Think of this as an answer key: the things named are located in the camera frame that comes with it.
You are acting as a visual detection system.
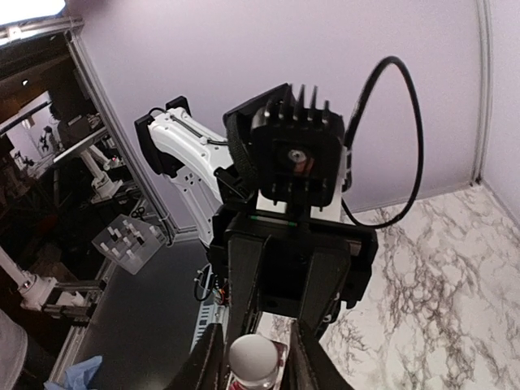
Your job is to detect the aluminium corner post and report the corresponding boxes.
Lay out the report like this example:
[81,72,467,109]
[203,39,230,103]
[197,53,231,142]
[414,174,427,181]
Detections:
[470,0,493,185]
[64,16,179,246]

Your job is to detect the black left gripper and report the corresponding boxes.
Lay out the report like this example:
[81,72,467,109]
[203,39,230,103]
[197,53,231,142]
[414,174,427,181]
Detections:
[209,204,379,358]

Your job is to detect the white nail polish cap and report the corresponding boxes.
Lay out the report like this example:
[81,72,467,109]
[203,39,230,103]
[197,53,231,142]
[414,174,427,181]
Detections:
[227,334,280,385]

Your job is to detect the dark red nail polish bottle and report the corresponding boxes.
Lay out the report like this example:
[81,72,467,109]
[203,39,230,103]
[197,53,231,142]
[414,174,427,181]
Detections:
[227,340,292,390]

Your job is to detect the aluminium corner post right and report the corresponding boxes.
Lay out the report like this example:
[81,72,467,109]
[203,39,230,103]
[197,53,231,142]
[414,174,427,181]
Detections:
[470,0,493,185]

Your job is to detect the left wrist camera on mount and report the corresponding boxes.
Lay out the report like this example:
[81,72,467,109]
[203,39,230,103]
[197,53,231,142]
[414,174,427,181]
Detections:
[223,83,350,222]

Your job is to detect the blue glove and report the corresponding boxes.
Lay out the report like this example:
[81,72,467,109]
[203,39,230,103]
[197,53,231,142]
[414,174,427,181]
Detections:
[44,355,103,390]

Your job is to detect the clear acrylic polish rack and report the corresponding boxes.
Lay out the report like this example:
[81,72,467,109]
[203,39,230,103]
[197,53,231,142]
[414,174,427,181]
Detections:
[92,214,167,275]

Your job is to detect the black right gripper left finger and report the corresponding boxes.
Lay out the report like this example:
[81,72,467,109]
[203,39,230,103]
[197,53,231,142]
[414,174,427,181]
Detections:
[170,323,226,390]

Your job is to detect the aluminium corner post left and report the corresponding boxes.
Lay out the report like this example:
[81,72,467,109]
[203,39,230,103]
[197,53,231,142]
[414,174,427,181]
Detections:
[64,16,179,246]

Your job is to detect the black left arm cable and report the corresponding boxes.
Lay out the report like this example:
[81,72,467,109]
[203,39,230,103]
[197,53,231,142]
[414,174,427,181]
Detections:
[340,54,424,228]

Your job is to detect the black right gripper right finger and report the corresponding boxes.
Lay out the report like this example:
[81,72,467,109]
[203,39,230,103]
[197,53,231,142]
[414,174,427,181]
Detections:
[290,320,353,390]

